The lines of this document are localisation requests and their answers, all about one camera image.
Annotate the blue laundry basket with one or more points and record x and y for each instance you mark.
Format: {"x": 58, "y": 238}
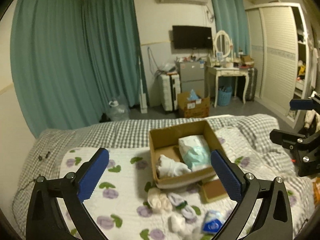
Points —
{"x": 224, "y": 95}

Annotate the green window curtain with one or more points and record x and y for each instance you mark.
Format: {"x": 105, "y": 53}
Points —
{"x": 231, "y": 17}

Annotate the white fuzzy sock pair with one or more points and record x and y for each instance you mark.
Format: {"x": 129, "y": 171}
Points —
{"x": 177, "y": 225}

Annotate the black wall television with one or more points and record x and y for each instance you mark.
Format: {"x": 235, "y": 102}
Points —
{"x": 192, "y": 37}

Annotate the white dressing table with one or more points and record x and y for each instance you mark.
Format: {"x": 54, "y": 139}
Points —
{"x": 214, "y": 73}

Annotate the large green curtain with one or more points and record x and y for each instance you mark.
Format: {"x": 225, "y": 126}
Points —
{"x": 70, "y": 58}

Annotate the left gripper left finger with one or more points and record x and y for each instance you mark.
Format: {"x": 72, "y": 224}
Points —
{"x": 45, "y": 219}

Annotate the white oval vanity mirror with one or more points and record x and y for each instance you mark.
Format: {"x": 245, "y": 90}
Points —
{"x": 222, "y": 44}

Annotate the cardboard box on floor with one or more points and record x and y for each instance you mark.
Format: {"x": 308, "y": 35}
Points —
{"x": 198, "y": 108}

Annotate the brown cardboard box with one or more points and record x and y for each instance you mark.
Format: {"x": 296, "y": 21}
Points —
{"x": 164, "y": 141}

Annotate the white green fuzzy socks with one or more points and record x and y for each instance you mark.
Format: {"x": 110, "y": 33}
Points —
{"x": 182, "y": 206}

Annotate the cream white cloth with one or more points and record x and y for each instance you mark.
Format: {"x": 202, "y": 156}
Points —
{"x": 158, "y": 201}

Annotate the white green cotton towel pack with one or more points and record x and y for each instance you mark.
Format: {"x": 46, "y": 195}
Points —
{"x": 195, "y": 152}

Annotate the silver mini fridge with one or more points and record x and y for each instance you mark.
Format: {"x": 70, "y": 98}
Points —
{"x": 192, "y": 76}

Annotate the clear water jug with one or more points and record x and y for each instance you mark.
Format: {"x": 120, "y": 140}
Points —
{"x": 118, "y": 111}

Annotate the white louvered wardrobe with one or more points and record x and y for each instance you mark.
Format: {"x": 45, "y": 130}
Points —
{"x": 278, "y": 34}

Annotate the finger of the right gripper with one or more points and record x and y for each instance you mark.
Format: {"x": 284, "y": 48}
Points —
{"x": 287, "y": 140}
{"x": 304, "y": 104}

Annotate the brown yellow sponge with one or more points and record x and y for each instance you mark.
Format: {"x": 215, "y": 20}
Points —
{"x": 212, "y": 191}

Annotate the white suitcase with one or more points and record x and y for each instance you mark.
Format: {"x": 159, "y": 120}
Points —
{"x": 169, "y": 88}

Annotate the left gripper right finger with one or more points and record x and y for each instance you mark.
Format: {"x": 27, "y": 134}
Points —
{"x": 274, "y": 218}

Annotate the blue tissue pack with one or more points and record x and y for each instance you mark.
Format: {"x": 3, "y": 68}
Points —
{"x": 213, "y": 222}

